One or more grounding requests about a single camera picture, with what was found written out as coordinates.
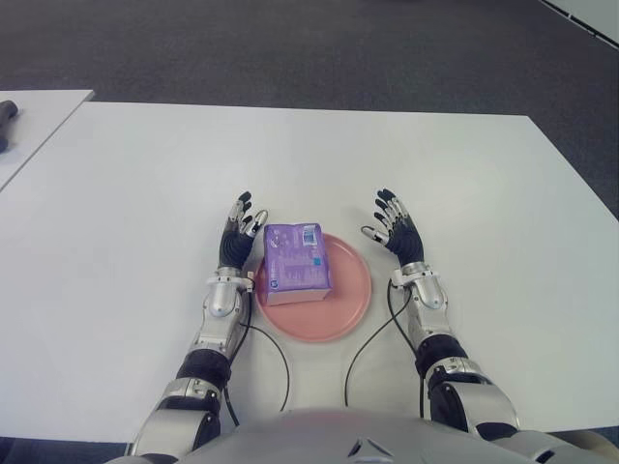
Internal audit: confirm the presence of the beige rounded object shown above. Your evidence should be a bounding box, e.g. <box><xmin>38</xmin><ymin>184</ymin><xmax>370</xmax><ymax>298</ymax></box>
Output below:
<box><xmin>565</xmin><ymin>428</ymin><xmax>613</xmax><ymax>458</ymax></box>

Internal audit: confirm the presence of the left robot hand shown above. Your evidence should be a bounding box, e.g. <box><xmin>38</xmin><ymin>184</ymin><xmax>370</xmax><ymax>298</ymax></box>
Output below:
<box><xmin>218</xmin><ymin>190</ymin><xmax>269</xmax><ymax>271</ymax></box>

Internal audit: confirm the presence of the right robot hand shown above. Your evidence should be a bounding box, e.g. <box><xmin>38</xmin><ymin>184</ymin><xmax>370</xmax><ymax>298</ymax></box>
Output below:
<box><xmin>360</xmin><ymin>188</ymin><xmax>427</xmax><ymax>267</ymax></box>

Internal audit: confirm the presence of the silver robot torso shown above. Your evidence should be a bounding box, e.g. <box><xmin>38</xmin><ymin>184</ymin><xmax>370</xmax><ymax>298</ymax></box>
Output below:
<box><xmin>103</xmin><ymin>408</ymin><xmax>619</xmax><ymax>464</ymax></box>

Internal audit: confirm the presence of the pink round plate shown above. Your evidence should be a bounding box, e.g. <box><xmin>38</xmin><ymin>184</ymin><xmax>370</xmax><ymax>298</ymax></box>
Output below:
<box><xmin>254</xmin><ymin>231</ymin><xmax>372</xmax><ymax>344</ymax></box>

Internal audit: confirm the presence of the black handheld device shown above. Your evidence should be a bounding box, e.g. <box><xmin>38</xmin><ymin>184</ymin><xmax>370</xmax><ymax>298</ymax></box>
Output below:
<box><xmin>0</xmin><ymin>100</ymin><xmax>20</xmax><ymax>154</ymax></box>

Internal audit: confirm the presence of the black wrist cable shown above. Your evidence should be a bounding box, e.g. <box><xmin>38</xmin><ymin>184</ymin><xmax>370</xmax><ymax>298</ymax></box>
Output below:
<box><xmin>224</xmin><ymin>284</ymin><xmax>291</xmax><ymax>429</ymax></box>
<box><xmin>342</xmin><ymin>282</ymin><xmax>412</xmax><ymax>410</ymax></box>

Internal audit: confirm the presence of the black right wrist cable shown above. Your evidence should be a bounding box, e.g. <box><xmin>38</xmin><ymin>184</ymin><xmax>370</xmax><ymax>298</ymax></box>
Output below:
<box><xmin>342</xmin><ymin>282</ymin><xmax>412</xmax><ymax>410</ymax></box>

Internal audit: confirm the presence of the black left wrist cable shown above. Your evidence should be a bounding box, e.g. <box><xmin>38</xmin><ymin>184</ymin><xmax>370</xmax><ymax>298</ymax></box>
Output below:
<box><xmin>224</xmin><ymin>284</ymin><xmax>291</xmax><ymax>429</ymax></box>

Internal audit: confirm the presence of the purple tissue paper pack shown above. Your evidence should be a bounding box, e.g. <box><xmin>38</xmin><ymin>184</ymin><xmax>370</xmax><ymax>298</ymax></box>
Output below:
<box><xmin>263</xmin><ymin>222</ymin><xmax>334</xmax><ymax>307</ymax></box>

